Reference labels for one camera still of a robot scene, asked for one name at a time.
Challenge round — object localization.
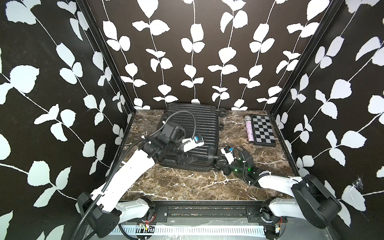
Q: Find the black ribbed hard-shell suitcase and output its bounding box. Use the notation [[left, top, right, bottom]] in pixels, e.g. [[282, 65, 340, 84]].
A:
[[159, 103, 228, 172]]

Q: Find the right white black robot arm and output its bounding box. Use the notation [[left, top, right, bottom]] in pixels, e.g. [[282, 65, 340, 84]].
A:
[[217, 147, 342, 229]]

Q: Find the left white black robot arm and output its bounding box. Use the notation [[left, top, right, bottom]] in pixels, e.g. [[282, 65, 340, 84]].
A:
[[72, 122, 204, 240]]

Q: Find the black white checkered board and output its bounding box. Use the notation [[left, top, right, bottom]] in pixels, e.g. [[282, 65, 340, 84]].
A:
[[251, 115, 276, 147]]

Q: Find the purple glitter microphone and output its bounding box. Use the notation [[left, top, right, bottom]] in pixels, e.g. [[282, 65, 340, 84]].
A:
[[244, 115, 254, 143]]

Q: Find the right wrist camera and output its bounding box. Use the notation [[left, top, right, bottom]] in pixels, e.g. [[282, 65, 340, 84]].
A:
[[221, 146, 234, 165]]

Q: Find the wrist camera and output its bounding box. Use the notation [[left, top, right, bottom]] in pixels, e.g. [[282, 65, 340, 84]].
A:
[[221, 146, 234, 165], [181, 135, 204, 152]]

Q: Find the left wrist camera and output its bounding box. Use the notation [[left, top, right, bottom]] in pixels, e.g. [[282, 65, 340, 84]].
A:
[[181, 135, 204, 152]]

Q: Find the left black corrugated cable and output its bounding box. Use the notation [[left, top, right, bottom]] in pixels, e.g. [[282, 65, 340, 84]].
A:
[[70, 110, 197, 240]]

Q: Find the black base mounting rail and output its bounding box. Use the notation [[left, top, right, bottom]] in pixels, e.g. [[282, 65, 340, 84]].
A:
[[127, 200, 328, 224]]

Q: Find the white slotted cable duct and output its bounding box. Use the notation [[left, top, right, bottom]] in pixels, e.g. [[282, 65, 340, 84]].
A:
[[122, 225, 266, 238]]

